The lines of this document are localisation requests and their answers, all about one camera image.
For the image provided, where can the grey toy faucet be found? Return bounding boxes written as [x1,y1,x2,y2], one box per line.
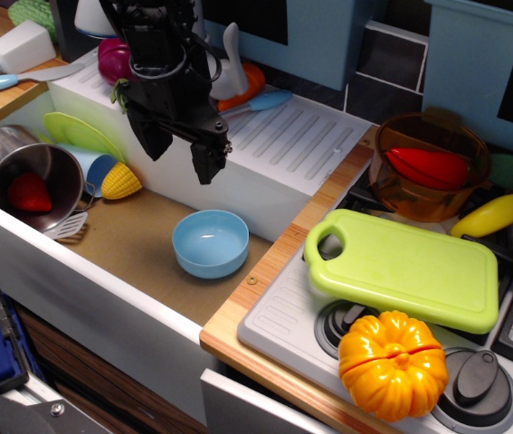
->
[207,22,249,101]

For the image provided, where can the brown transparent pot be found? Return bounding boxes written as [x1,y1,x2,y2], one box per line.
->
[368,112,491,222]

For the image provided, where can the blue handled strainer spoon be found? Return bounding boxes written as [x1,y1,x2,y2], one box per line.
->
[220,90,292,118]

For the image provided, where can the yellow toy corn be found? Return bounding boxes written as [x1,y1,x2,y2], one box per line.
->
[101,162,143,200]

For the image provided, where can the green toy beans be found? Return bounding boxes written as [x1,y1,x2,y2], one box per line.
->
[109,78,129,114]

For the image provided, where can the dark grey stove knob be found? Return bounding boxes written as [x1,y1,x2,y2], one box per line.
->
[323,300,377,344]
[438,350,513,427]

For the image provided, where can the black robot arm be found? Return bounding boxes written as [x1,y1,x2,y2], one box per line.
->
[100,1,232,184]

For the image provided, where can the teal storage bin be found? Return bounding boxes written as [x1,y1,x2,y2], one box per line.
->
[423,1,513,151]

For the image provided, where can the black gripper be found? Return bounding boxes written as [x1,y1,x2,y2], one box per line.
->
[124,42,231,184]

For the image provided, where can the light blue plastic bowl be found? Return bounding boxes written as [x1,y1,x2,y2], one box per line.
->
[172,210,250,279]

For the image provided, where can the orange toy pumpkin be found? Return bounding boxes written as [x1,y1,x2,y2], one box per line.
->
[338,311,449,422]

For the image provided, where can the red toy strawberry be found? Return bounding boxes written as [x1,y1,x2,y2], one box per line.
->
[7,172,52,212]

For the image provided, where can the white slotted spatula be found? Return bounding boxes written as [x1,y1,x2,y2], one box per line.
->
[44,212,89,240]

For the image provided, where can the magenta toy vegetable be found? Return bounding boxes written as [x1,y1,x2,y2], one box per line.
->
[98,38,135,86]

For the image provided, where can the white salt shaker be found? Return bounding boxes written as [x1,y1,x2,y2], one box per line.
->
[0,20,57,74]

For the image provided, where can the steel pot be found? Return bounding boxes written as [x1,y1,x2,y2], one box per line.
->
[0,125,85,233]

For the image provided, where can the yellow toy banana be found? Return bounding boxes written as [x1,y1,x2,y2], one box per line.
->
[451,193,513,238]

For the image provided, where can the green plastic plate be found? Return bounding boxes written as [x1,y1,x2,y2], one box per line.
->
[40,112,126,163]

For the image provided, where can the light blue plastic cup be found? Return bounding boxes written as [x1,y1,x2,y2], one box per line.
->
[59,144,119,199]

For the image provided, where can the red toy pepper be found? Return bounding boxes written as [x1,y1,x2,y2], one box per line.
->
[385,147,469,191]

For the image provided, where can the blue handled butter knife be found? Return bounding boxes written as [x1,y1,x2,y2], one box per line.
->
[0,63,85,91]

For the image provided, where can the orange toy carrot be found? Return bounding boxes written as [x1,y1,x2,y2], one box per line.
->
[217,62,266,112]

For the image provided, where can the green plastic cutting board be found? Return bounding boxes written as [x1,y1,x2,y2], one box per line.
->
[304,209,499,335]

